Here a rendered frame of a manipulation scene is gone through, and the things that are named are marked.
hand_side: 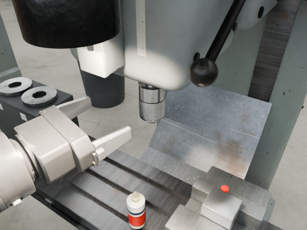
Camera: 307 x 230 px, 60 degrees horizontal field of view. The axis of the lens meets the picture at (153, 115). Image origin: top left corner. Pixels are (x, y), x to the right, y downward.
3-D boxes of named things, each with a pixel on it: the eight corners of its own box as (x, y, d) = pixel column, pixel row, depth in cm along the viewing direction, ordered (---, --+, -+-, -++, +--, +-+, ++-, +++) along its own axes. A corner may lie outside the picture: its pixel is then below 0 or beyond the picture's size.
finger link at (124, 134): (128, 138, 40) (93, 159, 36) (127, 122, 38) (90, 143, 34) (135, 143, 39) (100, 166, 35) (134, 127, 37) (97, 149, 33)
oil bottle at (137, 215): (139, 232, 60) (137, 203, 54) (124, 223, 62) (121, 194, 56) (149, 219, 63) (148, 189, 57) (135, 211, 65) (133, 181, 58)
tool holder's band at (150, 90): (132, 85, 46) (132, 80, 45) (154, 77, 48) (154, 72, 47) (149, 97, 43) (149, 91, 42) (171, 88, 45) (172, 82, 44)
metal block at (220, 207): (226, 238, 51) (232, 221, 47) (198, 222, 54) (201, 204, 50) (236, 218, 54) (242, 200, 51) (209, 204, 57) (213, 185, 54)
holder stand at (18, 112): (54, 169, 75) (35, 112, 64) (5, 143, 85) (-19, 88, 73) (83, 144, 84) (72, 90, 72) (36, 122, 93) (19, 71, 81)
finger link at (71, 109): (89, 94, 43) (54, 109, 40) (92, 109, 45) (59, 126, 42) (84, 90, 44) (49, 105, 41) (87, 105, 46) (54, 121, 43)
